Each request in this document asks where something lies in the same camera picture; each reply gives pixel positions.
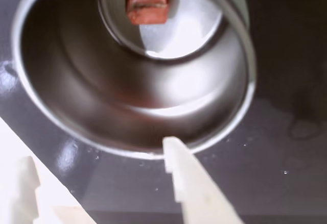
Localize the dark grey glossy mat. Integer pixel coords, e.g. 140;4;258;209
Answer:
0;0;327;224

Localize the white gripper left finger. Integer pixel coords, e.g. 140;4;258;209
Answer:
7;155;98;224

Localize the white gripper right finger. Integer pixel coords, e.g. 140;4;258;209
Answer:
162;136;244;224

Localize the stainless steel cup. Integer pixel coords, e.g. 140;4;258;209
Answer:
11;0;258;161

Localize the red cube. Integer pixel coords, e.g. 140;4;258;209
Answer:
125;0;171;26

